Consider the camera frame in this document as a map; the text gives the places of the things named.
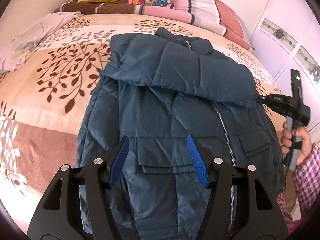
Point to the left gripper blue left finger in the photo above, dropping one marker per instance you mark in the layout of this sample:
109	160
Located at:
116	163

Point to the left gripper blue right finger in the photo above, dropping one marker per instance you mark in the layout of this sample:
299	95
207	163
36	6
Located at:
197	160

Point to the dark teal quilted jacket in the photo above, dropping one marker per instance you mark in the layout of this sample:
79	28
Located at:
156	90

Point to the plaid shirt right sleeve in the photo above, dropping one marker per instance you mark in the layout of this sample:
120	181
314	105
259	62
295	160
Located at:
306	181

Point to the white wardrobe with ornaments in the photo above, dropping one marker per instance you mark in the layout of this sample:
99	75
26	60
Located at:
287	39

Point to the leaf patterned bed blanket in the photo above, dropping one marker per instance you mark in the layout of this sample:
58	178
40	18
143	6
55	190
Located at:
43	102

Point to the plaid shirt torso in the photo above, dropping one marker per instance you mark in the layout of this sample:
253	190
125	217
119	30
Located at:
287	217

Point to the red pink pillow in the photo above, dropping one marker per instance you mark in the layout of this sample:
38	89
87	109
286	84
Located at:
235	30

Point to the light purple floral pillow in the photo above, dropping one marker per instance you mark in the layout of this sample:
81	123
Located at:
16	52

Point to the pink striped folded blanket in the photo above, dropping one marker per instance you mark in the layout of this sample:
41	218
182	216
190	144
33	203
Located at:
200	13

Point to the white headboard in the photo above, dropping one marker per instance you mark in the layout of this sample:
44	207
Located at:
21	14

